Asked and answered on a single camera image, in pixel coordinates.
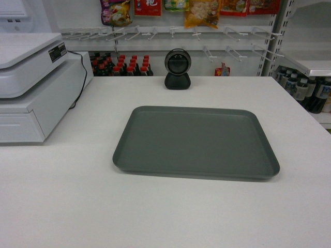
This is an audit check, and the white cash drawer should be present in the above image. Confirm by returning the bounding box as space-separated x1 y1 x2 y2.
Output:
1 52 93 144

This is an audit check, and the white metal shelf unit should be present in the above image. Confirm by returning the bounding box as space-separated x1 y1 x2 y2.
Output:
58 0 331 130

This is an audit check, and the red snack bag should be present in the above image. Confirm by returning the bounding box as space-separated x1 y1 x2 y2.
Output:
133 0 162 17

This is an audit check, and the grey rectangular serving tray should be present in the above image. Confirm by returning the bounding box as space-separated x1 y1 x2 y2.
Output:
113 106 280 180

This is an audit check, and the purple snack bag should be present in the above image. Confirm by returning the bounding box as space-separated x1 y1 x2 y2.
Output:
100 0 132 27

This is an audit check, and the white checkout counter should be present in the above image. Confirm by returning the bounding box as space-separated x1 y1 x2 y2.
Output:
1 76 330 247

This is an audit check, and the yellow snack bag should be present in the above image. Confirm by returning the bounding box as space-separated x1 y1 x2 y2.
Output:
184 0 222 29

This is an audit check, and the black cable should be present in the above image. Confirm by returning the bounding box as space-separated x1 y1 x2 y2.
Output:
67 50 87 109

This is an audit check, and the white cash register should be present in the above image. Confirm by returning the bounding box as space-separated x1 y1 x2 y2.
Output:
1 1 68 99

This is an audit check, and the black barcode scanner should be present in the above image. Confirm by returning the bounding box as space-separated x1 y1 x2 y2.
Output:
164 48 191 90

